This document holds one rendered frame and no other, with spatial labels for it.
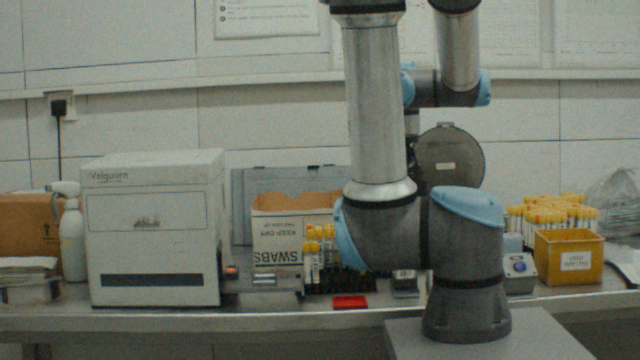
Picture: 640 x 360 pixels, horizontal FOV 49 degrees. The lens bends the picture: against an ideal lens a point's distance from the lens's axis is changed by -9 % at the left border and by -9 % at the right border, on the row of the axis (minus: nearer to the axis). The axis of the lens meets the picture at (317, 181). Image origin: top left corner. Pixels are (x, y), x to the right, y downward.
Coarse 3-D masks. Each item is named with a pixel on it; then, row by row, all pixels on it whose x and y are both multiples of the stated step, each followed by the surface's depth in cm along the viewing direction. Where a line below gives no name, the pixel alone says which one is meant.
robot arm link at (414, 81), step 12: (408, 72) 142; (420, 72) 141; (408, 84) 139; (420, 84) 140; (432, 84) 140; (408, 96) 139; (420, 96) 141; (432, 96) 140; (408, 108) 144; (420, 108) 144
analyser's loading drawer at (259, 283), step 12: (252, 276) 152; (264, 276) 157; (276, 276) 152; (228, 288) 152; (240, 288) 152; (252, 288) 152; (264, 288) 152; (276, 288) 152; (288, 288) 152; (300, 288) 152
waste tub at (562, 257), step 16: (544, 240) 157; (560, 240) 167; (576, 240) 154; (592, 240) 153; (544, 256) 158; (560, 256) 154; (576, 256) 154; (592, 256) 154; (544, 272) 158; (560, 272) 155; (576, 272) 155; (592, 272) 155
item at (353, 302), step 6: (336, 300) 154; (342, 300) 154; (348, 300) 154; (354, 300) 154; (360, 300) 154; (336, 306) 148; (342, 306) 148; (348, 306) 148; (354, 306) 148; (360, 306) 148; (366, 306) 148
